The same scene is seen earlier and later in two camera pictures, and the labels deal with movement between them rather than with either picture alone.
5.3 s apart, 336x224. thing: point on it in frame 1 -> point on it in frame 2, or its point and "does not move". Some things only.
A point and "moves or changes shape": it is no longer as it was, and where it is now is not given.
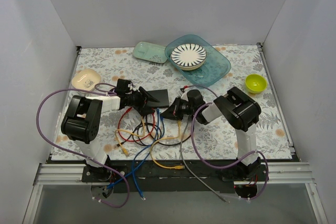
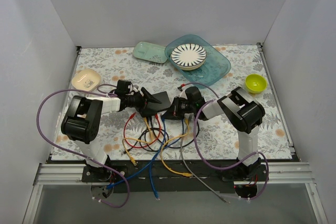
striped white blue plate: x=188 y=56 does not move
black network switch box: x=161 y=95 moves or changes shape
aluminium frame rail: x=60 y=174 does not move
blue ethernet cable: x=133 y=174 -> x=151 y=172
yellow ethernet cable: x=175 y=167 -> x=186 y=134
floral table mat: x=132 y=108 does not move
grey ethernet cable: x=181 y=156 does not move
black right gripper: x=177 y=107 does not move
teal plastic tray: x=214 y=68 does not move
